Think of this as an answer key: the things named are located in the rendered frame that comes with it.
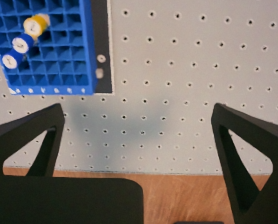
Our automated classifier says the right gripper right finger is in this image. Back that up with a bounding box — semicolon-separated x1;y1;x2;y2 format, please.
211;103;278;224

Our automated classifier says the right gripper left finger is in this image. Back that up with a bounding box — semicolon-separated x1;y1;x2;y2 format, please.
0;103;65;177

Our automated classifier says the blue grid rack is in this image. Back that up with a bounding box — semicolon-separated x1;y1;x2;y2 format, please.
0;0;99;96

